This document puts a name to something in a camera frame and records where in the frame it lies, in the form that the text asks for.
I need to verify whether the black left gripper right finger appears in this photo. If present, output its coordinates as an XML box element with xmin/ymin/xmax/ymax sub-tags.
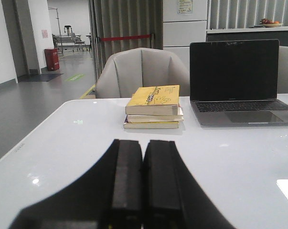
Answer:
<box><xmin>143</xmin><ymin>140</ymin><xmax>233</xmax><ymax>229</ymax></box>

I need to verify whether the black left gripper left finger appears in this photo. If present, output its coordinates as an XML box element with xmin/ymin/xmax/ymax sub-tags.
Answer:
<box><xmin>10</xmin><ymin>139</ymin><xmax>142</xmax><ymax>229</ymax></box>

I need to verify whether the yellow bottom book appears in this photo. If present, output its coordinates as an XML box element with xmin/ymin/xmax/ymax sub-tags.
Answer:
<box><xmin>123</xmin><ymin>119</ymin><xmax>179</xmax><ymax>129</ymax></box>

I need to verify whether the yellow book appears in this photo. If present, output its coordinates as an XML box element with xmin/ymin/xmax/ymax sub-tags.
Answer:
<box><xmin>125</xmin><ymin>85</ymin><xmax>180</xmax><ymax>115</ymax></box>
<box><xmin>123</xmin><ymin>119</ymin><xmax>179</xmax><ymax>129</ymax></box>

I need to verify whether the white middle book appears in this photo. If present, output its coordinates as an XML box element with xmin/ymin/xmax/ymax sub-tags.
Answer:
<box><xmin>125</xmin><ymin>107</ymin><xmax>183</xmax><ymax>123</ymax></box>

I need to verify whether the yellow top book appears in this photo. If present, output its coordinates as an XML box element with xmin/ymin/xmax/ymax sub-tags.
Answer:
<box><xmin>125</xmin><ymin>85</ymin><xmax>180</xmax><ymax>115</ymax></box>

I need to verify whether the grey left armchair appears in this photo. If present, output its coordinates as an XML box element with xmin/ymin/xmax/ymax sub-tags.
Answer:
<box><xmin>95</xmin><ymin>48</ymin><xmax>190</xmax><ymax>98</ymax></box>

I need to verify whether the grey open laptop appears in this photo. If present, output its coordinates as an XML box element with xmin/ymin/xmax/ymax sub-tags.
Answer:
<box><xmin>190</xmin><ymin>39</ymin><xmax>288</xmax><ymax>126</ymax></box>

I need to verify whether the red trash bin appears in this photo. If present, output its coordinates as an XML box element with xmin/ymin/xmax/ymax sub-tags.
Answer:
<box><xmin>44</xmin><ymin>48</ymin><xmax>60</xmax><ymax>71</ymax></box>

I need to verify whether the metal cart in hallway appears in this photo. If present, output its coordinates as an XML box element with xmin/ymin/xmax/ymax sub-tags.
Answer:
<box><xmin>48</xmin><ymin>7</ymin><xmax>89</xmax><ymax>53</ymax></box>

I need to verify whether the red barrier belt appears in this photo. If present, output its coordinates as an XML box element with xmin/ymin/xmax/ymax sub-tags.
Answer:
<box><xmin>100</xmin><ymin>34</ymin><xmax>151</xmax><ymax>42</ymax></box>

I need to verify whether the white refrigerator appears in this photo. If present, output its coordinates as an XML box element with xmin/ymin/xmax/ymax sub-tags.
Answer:
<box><xmin>162</xmin><ymin>0</ymin><xmax>208</xmax><ymax>69</ymax></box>

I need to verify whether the grey counter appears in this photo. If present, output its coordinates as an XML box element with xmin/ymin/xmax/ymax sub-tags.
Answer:
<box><xmin>206</xmin><ymin>26</ymin><xmax>288</xmax><ymax>46</ymax></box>

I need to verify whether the fruit bowl on counter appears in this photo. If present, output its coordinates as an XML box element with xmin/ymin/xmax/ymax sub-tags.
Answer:
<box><xmin>260</xmin><ymin>18</ymin><xmax>282</xmax><ymax>28</ymax></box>

